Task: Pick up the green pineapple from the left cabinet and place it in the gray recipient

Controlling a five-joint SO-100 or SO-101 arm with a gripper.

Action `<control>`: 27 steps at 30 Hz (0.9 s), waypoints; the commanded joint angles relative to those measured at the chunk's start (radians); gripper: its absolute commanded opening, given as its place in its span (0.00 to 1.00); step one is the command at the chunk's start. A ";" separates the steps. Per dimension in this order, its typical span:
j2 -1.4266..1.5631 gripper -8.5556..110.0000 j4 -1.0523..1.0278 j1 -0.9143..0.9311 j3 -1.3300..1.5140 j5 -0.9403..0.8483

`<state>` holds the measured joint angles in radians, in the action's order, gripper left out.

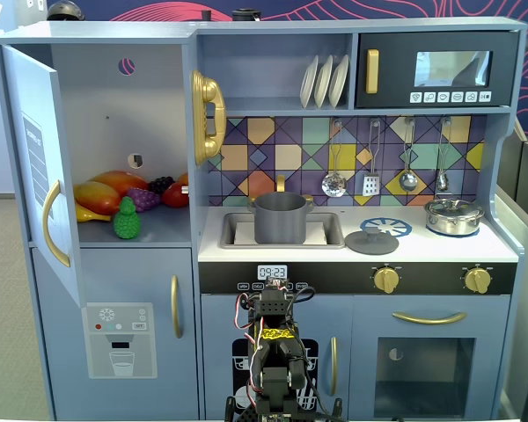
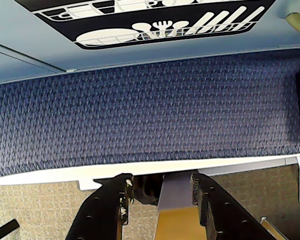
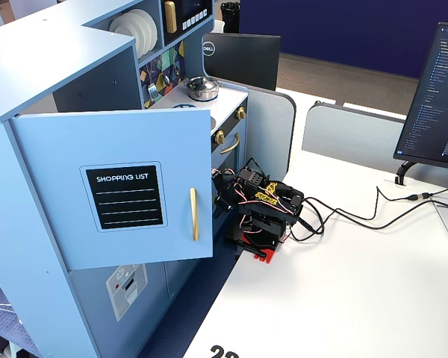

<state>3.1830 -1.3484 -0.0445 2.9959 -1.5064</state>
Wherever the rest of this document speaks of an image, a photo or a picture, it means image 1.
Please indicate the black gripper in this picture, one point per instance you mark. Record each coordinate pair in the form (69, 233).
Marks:
(276, 287)

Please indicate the green toy pineapple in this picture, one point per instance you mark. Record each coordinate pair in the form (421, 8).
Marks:
(127, 222)

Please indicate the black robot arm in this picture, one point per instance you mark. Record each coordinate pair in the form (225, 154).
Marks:
(277, 373)

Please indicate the blue shopping list cabinet door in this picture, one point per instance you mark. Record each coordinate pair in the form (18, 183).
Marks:
(31, 96)

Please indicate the blue dishwasher door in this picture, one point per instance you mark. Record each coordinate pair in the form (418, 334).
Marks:
(215, 316)

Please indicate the black control panel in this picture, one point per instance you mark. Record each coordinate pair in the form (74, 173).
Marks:
(334, 277)

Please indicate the gray plastic pot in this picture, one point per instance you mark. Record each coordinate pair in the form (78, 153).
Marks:
(281, 220)

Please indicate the blue oven door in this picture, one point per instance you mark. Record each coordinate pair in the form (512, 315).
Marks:
(365, 316)

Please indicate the gray toy sink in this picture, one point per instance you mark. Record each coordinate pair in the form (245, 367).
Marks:
(331, 228)

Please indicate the gray pot lid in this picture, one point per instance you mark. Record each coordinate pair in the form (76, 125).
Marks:
(365, 246)

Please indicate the gold stove knob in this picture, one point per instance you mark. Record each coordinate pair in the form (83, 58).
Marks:
(478, 280)
(386, 280)

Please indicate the gold toy faucet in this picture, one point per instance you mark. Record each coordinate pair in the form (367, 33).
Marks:
(281, 182)

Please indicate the metal skimmer spoon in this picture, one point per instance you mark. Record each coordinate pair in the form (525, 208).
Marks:
(334, 184)

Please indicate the red toy fruit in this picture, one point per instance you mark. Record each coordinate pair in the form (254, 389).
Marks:
(173, 196)

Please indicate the metal slotted spatula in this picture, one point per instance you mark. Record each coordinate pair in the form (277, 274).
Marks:
(371, 185)

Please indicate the blue freezer door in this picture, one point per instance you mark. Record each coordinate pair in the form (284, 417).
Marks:
(123, 272)

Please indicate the orange toy fruit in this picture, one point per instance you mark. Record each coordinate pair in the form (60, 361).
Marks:
(184, 178)

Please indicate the dark toy grapes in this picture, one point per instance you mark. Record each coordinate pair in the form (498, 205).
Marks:
(160, 184)

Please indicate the purple toy grapes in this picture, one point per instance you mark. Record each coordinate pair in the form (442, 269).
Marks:
(143, 198)

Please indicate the metal ladle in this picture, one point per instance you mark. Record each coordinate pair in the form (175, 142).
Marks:
(408, 180)

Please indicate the orange red toy mango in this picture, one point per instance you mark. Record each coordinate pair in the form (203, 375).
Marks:
(123, 182)

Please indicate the steel pot with lid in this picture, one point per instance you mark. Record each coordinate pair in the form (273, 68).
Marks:
(453, 220)

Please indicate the yellow toy banana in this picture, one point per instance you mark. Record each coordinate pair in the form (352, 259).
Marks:
(88, 215)

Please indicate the yellow red toy mango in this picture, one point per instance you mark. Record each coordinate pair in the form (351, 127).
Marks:
(97, 198)

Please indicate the metal serving spoon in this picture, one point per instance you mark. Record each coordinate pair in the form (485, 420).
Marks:
(442, 181)

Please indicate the white toy plate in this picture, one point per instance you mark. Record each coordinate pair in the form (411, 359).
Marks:
(339, 79)
(322, 81)
(308, 83)

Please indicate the gold toy telephone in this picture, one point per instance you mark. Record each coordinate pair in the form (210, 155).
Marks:
(209, 88)

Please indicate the toy microwave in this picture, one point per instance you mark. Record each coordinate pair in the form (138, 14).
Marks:
(391, 57)

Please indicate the blue toy kitchen unit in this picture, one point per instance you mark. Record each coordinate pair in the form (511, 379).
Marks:
(290, 26)

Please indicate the black cup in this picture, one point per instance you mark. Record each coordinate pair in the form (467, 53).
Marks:
(245, 15)

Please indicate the black helmet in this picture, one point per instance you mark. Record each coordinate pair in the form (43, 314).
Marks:
(66, 11)

